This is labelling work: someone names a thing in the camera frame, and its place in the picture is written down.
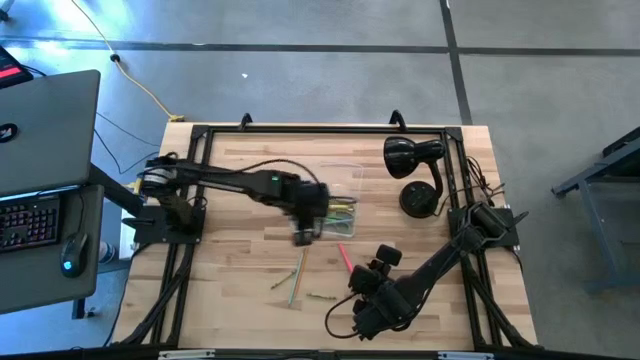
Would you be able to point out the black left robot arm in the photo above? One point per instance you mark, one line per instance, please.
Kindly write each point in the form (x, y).
(225, 180)

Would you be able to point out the pink highlighter pen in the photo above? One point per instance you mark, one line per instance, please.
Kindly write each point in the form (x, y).
(345, 257)

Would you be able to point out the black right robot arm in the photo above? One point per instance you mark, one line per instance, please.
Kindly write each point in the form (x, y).
(435, 265)

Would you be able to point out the clear plastic supply box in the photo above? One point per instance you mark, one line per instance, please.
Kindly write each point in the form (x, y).
(350, 175)

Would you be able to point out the black metal table frame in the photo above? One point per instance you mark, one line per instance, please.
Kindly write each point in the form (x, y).
(325, 129)

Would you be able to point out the yellow pencil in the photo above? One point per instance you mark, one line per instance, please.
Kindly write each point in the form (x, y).
(342, 206)

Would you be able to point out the black backlit keyboard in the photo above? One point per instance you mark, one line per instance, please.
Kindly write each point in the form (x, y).
(27, 225)

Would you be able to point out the black device red screen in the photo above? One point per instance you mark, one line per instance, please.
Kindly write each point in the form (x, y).
(10, 70)

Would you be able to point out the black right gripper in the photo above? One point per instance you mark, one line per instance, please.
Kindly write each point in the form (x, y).
(365, 281)

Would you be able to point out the gray side desk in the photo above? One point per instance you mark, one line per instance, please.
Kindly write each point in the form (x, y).
(45, 285)

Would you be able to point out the blue gray metal cart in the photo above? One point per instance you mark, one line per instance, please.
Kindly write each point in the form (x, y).
(595, 171)

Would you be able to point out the green scissors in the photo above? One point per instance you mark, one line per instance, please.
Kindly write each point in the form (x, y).
(345, 216)

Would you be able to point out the gray laptop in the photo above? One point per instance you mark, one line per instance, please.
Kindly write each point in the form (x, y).
(45, 130)

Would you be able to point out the black computer mouse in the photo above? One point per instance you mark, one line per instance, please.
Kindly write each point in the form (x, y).
(74, 255)

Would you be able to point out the black gooseneck desk lamp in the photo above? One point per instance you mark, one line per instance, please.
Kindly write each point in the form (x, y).
(417, 200)

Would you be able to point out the green Crayola crayon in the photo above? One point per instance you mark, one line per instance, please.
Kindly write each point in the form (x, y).
(284, 280)
(322, 297)

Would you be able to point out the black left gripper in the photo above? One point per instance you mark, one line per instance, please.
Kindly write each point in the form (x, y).
(312, 202)

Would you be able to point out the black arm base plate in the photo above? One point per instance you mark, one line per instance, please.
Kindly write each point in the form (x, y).
(505, 235)
(145, 227)

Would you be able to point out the white blue bottle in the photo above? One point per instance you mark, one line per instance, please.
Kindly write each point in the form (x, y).
(106, 252)

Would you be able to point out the orange pencil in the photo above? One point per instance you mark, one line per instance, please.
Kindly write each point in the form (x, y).
(305, 257)

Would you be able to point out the black clamp hook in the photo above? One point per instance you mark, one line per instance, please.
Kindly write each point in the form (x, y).
(398, 121)
(245, 122)

